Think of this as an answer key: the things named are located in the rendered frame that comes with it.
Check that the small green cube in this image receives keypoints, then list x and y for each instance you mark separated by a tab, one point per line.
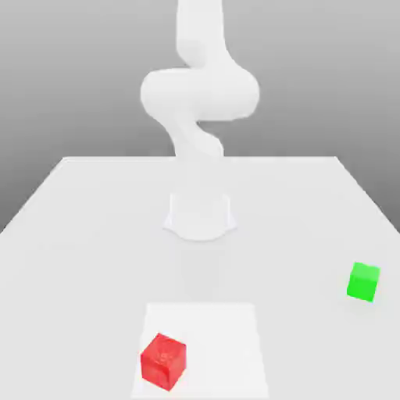
362	282

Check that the small red cube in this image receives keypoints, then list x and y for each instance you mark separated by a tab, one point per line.
162	359

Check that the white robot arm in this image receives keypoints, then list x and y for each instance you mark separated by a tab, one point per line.
200	93

